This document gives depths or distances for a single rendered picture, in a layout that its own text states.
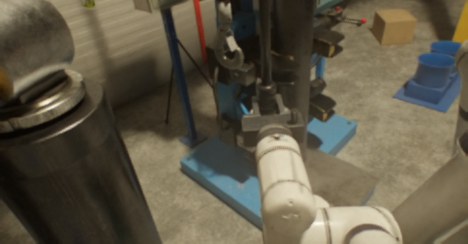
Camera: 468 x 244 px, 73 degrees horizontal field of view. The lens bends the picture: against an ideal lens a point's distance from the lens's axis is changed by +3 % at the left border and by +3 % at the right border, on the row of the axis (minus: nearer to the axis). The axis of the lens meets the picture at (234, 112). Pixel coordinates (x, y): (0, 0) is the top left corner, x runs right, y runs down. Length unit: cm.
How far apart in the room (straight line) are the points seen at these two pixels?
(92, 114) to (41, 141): 8
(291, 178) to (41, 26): 43
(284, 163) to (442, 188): 27
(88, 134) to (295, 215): 35
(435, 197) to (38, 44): 67
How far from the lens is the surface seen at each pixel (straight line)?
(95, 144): 56
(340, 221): 63
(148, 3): 209
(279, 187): 51
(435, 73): 326
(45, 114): 53
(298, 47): 172
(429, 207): 67
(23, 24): 52
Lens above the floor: 173
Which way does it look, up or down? 35 degrees down
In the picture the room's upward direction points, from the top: 6 degrees counter-clockwise
